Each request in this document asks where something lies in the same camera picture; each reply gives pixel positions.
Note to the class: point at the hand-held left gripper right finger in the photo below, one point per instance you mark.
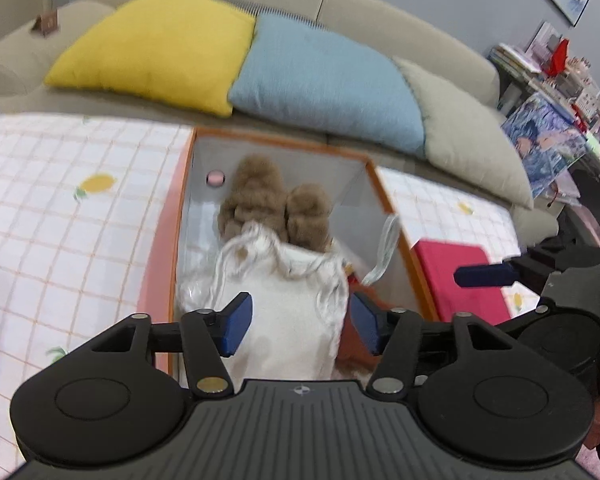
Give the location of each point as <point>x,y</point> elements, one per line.
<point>365,320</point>

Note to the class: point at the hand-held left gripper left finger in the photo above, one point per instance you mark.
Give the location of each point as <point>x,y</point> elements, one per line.
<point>237,320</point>

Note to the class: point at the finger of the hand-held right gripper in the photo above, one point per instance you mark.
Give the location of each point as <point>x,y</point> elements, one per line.
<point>485,276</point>
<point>522,320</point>

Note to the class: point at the rust brown felt cloth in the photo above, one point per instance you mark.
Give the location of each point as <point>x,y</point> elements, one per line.
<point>352,345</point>

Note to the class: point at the pink box lid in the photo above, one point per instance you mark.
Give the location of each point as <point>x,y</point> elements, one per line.
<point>440,280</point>

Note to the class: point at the orange storage box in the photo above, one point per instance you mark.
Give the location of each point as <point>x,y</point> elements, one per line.
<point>200,240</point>

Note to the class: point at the brown plush toy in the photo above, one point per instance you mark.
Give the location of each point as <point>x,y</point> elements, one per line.
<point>255,195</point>

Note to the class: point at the beige pillow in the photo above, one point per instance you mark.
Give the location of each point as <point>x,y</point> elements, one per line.
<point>470,145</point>

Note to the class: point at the small pink ball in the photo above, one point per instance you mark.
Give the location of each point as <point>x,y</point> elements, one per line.
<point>215,178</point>

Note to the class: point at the blue printed figure pillow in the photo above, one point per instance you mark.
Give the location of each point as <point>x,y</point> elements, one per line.
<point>540,140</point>

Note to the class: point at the checked fruit print blanket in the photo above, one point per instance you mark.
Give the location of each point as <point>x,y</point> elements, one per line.
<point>55,240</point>

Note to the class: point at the stack of books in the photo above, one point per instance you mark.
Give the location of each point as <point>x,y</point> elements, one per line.
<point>515,57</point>

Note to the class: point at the red ornament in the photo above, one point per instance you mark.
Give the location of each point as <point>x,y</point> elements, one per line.
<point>558,57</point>

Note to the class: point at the light blue pillow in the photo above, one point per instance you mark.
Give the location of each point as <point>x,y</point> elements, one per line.
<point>320,85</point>

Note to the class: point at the beige sofa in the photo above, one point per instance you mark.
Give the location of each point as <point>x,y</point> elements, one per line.
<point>380,15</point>

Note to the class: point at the yellow pillow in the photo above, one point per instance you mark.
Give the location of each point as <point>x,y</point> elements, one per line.
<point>155,50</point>

